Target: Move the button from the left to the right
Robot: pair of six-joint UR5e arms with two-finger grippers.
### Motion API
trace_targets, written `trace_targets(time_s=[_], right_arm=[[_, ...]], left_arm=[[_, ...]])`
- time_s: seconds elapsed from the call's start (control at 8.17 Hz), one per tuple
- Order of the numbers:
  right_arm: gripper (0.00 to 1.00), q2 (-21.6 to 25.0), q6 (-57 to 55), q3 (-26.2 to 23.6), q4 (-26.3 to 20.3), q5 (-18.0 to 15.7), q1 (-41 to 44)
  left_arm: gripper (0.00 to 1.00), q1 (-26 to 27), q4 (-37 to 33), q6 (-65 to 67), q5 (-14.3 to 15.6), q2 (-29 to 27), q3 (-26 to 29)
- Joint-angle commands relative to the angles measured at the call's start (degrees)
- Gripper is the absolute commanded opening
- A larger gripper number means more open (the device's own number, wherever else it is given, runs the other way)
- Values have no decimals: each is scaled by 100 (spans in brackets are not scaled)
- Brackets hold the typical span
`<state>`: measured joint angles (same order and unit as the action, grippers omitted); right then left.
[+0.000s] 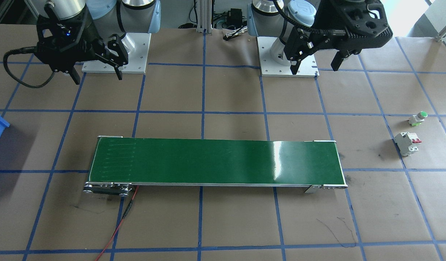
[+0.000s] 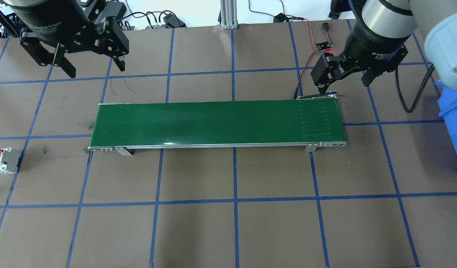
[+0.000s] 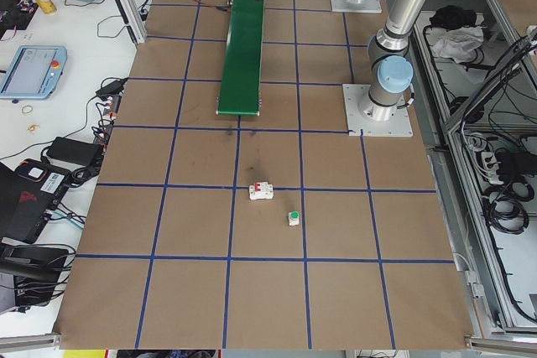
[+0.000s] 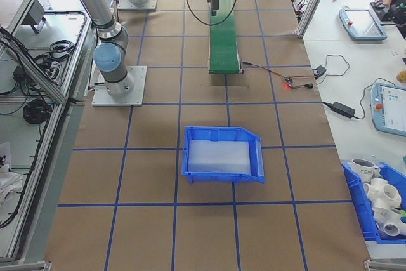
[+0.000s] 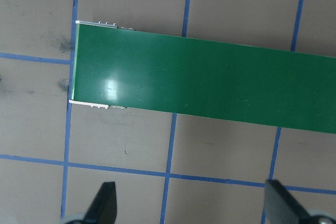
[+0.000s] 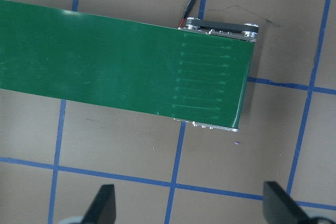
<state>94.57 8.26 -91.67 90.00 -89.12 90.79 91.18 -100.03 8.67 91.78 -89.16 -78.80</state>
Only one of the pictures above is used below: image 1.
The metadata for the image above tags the green push button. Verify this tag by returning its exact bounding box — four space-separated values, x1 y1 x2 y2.
408 112 428 127

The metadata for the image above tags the silver metal plug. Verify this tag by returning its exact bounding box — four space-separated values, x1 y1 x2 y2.
225 29 249 40

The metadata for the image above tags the black power brick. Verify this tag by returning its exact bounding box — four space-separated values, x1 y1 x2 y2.
226 9 245 25

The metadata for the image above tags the green conveyor belt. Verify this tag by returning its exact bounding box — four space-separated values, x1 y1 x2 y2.
82 136 348 198

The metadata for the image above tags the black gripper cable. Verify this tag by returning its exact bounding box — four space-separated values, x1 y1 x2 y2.
274 0 347 37
3 45 57 88

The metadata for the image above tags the metal bar frame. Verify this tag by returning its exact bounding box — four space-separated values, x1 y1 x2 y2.
0 0 213 34

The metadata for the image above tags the white circuit breaker red switch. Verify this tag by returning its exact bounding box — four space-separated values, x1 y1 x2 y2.
394 132 422 157

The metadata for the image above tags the red conveyor wire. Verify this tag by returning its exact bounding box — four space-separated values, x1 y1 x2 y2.
95 186 140 261

